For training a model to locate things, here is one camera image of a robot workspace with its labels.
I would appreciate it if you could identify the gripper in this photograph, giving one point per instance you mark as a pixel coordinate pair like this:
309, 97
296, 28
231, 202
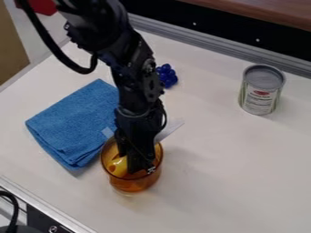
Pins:
137, 127

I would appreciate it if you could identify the blue toy grapes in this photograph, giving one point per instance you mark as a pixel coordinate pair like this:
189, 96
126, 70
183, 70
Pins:
167, 75

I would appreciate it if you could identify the blue cloth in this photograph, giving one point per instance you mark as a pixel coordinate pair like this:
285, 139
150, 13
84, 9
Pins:
71, 124

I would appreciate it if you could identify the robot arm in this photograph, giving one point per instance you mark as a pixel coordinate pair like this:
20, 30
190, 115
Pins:
121, 51

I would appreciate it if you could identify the orange clear pot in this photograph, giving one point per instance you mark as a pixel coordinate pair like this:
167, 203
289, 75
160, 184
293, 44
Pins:
129, 182

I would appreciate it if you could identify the silver can with white label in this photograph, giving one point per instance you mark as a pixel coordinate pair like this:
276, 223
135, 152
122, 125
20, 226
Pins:
261, 91

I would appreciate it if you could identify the brown cardboard box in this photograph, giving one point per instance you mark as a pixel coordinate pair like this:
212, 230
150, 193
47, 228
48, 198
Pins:
11, 51

